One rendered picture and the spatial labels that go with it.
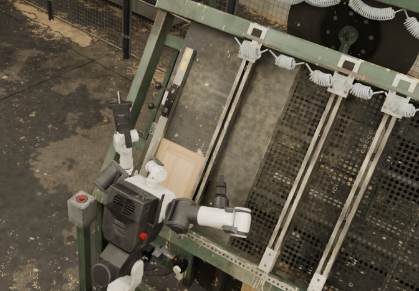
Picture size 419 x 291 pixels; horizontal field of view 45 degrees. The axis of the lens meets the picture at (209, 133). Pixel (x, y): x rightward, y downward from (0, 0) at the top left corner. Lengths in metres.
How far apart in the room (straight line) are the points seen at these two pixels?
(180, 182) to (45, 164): 2.04
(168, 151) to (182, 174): 0.16
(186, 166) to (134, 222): 0.68
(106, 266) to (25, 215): 1.88
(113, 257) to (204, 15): 1.37
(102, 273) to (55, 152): 2.49
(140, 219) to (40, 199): 2.15
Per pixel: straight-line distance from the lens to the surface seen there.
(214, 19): 2.84
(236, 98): 2.76
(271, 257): 2.76
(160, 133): 2.97
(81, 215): 3.03
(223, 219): 2.31
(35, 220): 4.26
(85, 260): 3.39
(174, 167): 2.96
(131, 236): 2.43
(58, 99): 5.60
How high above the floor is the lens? 3.05
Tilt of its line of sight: 36 degrees down
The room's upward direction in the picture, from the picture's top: 8 degrees clockwise
